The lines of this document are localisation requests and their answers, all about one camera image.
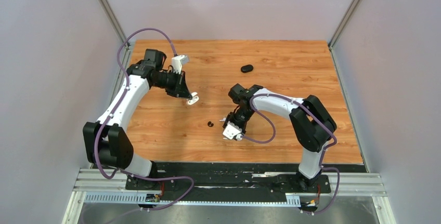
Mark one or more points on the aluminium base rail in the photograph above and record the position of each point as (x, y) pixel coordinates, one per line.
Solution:
(225, 189)

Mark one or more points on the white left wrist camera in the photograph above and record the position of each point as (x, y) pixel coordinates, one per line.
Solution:
(178, 62)

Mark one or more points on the black earbud case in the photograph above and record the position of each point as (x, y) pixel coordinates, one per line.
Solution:
(247, 68)

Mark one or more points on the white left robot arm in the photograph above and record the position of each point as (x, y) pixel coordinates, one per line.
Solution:
(106, 141)

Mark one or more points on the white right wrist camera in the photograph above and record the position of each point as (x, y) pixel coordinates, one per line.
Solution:
(232, 132)

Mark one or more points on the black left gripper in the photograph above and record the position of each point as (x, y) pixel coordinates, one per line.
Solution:
(180, 89)

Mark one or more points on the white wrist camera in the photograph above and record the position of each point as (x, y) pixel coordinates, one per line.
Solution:
(178, 62)
(232, 132)

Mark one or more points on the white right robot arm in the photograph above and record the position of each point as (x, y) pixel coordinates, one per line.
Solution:
(313, 125)

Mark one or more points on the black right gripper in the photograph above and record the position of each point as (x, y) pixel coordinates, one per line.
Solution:
(230, 118)

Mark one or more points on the white earbud charging case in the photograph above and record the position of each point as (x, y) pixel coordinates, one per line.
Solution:
(193, 99)

